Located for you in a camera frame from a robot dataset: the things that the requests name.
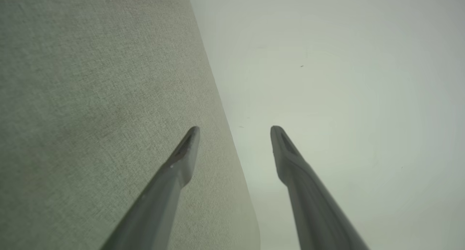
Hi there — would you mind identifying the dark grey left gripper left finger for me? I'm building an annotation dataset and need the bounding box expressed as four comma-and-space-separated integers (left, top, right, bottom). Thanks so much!
100, 126, 201, 250

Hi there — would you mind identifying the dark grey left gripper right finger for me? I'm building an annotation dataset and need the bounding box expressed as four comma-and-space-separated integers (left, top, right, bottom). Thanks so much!
270, 125, 369, 250

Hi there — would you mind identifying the grey fabric mat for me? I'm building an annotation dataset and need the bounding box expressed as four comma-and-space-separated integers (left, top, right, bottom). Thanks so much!
0, 0, 260, 250

